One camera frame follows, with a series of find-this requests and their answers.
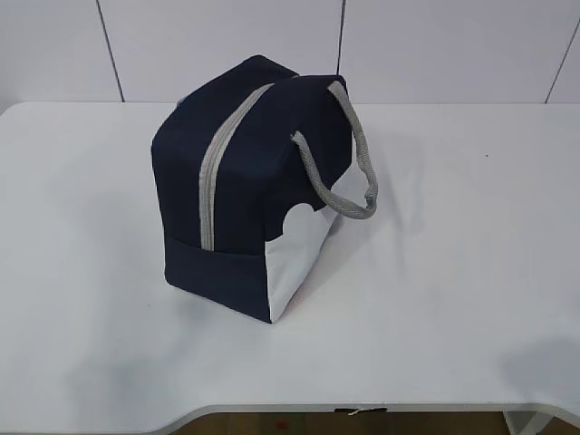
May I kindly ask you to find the white table leg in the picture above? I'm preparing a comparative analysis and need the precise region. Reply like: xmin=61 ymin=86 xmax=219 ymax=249
xmin=503 ymin=411 xmax=553 ymax=435

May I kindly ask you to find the black tape on table edge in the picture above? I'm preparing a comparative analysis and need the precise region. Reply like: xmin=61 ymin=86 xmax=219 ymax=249
xmin=333 ymin=407 xmax=388 ymax=416

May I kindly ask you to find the navy blue lunch bag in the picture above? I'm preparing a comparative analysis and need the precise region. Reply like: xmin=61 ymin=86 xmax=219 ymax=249
xmin=151 ymin=55 xmax=378 ymax=324

